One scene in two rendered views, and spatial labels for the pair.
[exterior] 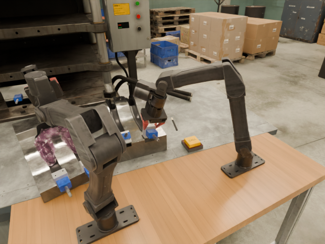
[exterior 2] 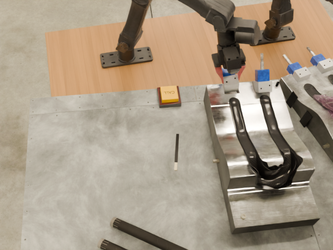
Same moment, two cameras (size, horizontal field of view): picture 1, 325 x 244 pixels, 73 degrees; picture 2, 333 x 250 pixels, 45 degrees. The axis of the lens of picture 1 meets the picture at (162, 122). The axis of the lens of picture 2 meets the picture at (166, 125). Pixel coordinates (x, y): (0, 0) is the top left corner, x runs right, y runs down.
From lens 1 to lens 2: 1.80 m
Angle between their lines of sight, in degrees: 90
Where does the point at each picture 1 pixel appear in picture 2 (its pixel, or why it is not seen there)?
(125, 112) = (263, 144)
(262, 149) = (86, 72)
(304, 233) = (18, 155)
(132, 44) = not seen: outside the picture
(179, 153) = (189, 91)
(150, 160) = not seen: hidden behind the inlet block
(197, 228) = (200, 20)
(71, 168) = (317, 77)
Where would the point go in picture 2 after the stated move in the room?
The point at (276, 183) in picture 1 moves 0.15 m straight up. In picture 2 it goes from (109, 34) to (106, 5)
